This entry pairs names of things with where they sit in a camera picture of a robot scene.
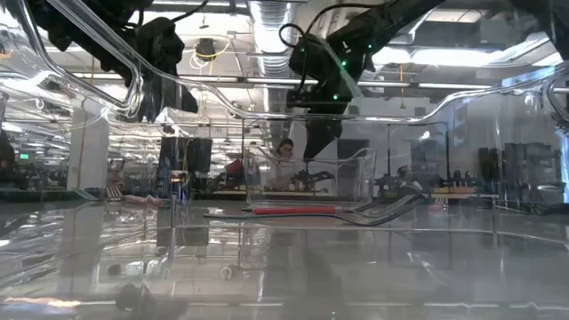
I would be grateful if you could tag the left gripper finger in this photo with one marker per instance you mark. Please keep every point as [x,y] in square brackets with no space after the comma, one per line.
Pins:
[155,102]
[182,98]

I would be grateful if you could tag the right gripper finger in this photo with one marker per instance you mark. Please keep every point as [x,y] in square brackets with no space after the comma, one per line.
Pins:
[320,138]

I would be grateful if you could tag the black fork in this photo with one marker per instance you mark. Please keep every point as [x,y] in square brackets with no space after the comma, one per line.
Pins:
[404,205]

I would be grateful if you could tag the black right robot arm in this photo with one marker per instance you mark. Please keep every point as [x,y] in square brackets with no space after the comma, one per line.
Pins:
[391,18]

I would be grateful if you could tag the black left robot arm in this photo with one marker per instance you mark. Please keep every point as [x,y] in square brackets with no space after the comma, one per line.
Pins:
[102,49]

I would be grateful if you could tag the black background robot arm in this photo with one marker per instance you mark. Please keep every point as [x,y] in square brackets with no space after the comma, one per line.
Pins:
[311,178]

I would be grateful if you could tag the long ceiling light strip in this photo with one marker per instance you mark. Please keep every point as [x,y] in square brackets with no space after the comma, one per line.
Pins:
[222,79]

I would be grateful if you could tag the person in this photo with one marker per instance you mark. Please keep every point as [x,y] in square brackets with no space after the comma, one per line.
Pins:
[5,153]
[284,164]
[405,175]

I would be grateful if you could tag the clear plastic tray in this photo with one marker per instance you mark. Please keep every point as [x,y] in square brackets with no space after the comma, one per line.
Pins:
[355,178]
[284,275]

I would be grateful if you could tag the black monitor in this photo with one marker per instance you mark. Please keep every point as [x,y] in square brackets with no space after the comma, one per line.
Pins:
[195,155]

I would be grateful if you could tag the white building column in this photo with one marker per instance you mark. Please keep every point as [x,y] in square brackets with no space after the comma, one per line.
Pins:
[89,151]

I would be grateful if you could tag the red bag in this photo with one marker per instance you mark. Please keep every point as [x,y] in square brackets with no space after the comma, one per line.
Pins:
[234,166]

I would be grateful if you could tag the green exit sign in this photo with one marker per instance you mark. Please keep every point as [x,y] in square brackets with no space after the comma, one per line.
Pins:
[24,156]

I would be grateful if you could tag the black equipment rack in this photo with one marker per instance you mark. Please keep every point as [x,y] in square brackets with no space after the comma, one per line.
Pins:
[515,169]

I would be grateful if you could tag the silver ceiling duct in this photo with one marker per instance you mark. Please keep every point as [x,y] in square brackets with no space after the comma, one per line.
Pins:
[271,35]

